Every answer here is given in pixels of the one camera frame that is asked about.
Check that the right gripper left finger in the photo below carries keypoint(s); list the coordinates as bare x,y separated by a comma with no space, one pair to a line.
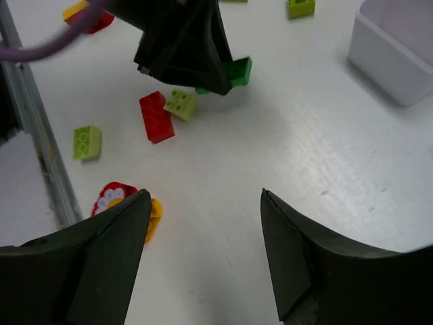
82,274

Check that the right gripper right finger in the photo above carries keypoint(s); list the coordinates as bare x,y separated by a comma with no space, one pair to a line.
322,277

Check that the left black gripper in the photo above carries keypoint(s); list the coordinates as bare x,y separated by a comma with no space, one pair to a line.
183,42

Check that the green 2x3 lego brick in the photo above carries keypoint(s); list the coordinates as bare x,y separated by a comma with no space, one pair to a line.
240,71

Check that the pale green 2x2 lego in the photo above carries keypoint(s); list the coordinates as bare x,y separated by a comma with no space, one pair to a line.
181,104

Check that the red 2x3 lego brick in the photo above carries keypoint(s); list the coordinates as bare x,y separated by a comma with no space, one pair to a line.
157,121

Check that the red flower lego piece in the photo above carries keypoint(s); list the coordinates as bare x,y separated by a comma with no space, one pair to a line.
113,193

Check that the red curved lego piece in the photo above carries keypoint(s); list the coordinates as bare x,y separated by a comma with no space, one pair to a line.
102,22

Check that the yellow oval lego piece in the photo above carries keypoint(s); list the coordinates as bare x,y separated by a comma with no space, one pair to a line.
155,217

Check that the yellow small lego brick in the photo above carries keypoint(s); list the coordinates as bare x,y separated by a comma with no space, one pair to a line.
75,9

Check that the olive 2x2 lego brick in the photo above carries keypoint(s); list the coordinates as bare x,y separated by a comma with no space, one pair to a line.
300,8

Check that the lime 2x2 lego brick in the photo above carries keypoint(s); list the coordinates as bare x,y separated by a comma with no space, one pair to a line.
86,142

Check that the left white sorting container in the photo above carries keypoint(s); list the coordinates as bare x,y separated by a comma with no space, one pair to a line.
392,45

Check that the aluminium table rail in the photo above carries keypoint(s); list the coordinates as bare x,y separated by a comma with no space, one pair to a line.
33,119

